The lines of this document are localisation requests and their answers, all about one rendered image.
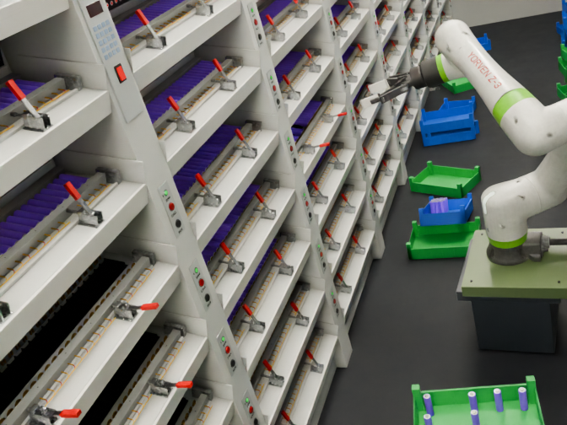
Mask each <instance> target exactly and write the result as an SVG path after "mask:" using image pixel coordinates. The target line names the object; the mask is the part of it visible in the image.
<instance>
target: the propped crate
mask: <svg viewBox="0 0 567 425"><path fill-rule="evenodd" d="M447 201H448V208H449V211H448V212H440V213H431V211H430V204H429V203H428V204H427V206H426V207H425V208H419V209H418V213H419V221H420V227H421V226H434V225H447V224H460V223H467V220H468V219H469V217H470V215H471V213H472V211H473V197H472V193H467V198H462V199H451V200H447Z"/></svg>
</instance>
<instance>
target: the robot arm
mask: <svg viewBox="0 0 567 425"><path fill-rule="evenodd" d="M435 45H436V47H437V49H438V50H439V51H440V52H441V53H442V54H439V55H438V56H434V57H431V58H429V59H427V57H426V58H425V60H424V61H422V62H421V63H420V65H418V66H416V67H412V68H410V70H409V72H406V73H399V74H395V75H391V76H390V77H389V78H387V79H385V80H382V81H380V82H378V83H373V84H371V85H369V86H368V88H369V91H370V93H371V94H373V93H375V92H378V91H380V90H383V89H386V88H389V87H390V88H389V89H388V90H387V91H385V92H383V93H382V94H380V93H378V94H375V95H372V96H370V97H368V98H365V99H363V100H361V101H360V104H361V105H362V107H363V109H364V108H367V107H369V106H372V105H376V104H378V103H380V102H381V103H382V104H384V103H386V102H387V101H389V100H392V99H394V98H396V97H397V96H398V95H400V94H404V93H406V92H408V91H409V88H410V87H412V86H414V88H416V89H422V88H425V87H427V86H428V87H429V88H432V89H433V88H437V90H440V87H439V86H440V85H441V84H443V83H447V82H450V81H451V80H455V79H458V78H467V80H468V81H469V82H470V83H471V85H472V86H473V87H474V88H475V89H476V91H477V92H478V94H479V95H480V97H481V98H482V100H483V102H484V103H485V104H486V106H487V107H488V109H489V111H490V113H491V114H492V116H493V117H494V119H495V120H496V121H497V122H498V124H499V126H500V127H501V128H502V130H503V131H504V132H505V134H506V135H507V137H508V138H509V139H510V140H511V141H512V142H513V144H514V145H515V146H516V148H517V149H518V150H519V151H521V152H522V153H524V154H526V155H529V156H541V155H544V154H547V155H546V156H545V158H544V159H543V161H542V163H540V165H539V166H538V167H537V169H536V170H535V171H533V172H531V173H529V174H527V175H523V176H522V177H519V178H517V179H514V180H509V181H506V182H502V183H499V184H496V185H493V186H490V187H489V188H487V189H486V190H485V191H484V192H483V194H482V196H481V203H482V209H483V219H484V224H485V228H486V234H487V236H488V238H489V246H488V247H487V250H486V252H487V257H488V258H489V260H490V261H492V262H493V263H495V264H498V265H501V266H514V265H518V264H521V263H523V262H525V261H527V260H529V259H530V260H532V261H541V258H543V252H545V251H548V248H550V245H567V239H550V237H549V236H547V235H546V236H544V235H543V232H527V219H528V218H529V217H531V216H533V215H535V214H538V213H540V212H543V211H545V210H548V209H549V208H551V207H555V206H557V205H559V204H560V203H562V202H563V201H564V200H565V199H566V198H567V98H566V99H564V100H561V101H559V102H557V103H555V104H552V105H549V106H543V105H542V104H541V103H540V102H539V101H538V100H537V99H536V98H535V97H534V96H533V95H532V94H531V93H530V92H529V91H527V90H526V89H525V88H524V87H523V86H522V85H521V84H519V83H518V82H517V81H516V80H515V79H513V77H511V75H509V74H508V73H507V72H506V71H505V70H504V69H503V68H502V67H501V66H500V65H499V64H498V63H497V62H496V61H495V60H494V59H493V58H492V57H491V56H490V55H489V54H488V53H487V52H486V51H485V50H484V48H483V47H482V46H481V45H480V43H479V42H478V40H477V39H476V37H475V36H474V35H473V33H472V31H471V30H470V29H469V27H468V26H467V25H466V24H465V23H464V22H462V21H461V20H457V19H451V20H448V21H446V22H445V23H443V24H442V25H441V26H440V27H439V28H438V29H437V31H436V33H435ZM392 85H394V86H393V87H392ZM383 97H384V99H383ZM545 248H546V249H545Z"/></svg>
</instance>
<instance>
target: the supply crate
mask: <svg viewBox="0 0 567 425"><path fill-rule="evenodd" d="M521 387H523V388H525V389H526V397H527V404H528V410H527V411H523V410H522V409H521V406H520V399H519V393H518V389H519V388H521ZM495 389H500V390H501V395H502V401H503V407H504V410H503V411H502V412H497V411H496V406H495V401H494V390H495ZM471 391H473V392H475V394H476V398H477V403H478V415H479V421H480V425H544V421H543V414H542V411H541V407H540V403H539V399H538V396H537V389H536V381H535V378H534V375H532V376H526V384H514V385H492V386H480V387H469V388H457V389H446V390H423V391H421V390H420V386H419V385H412V392H413V425H425V423H424V415H425V414H427V411H426V408H425V404H424V398H423V396H424V395H425V394H430V397H431V401H432V406H433V409H434V415H433V416H432V417H431V419H432V423H433V425H473V422H472V418H471V407H470V403H469V398H468V393H469V392H471Z"/></svg>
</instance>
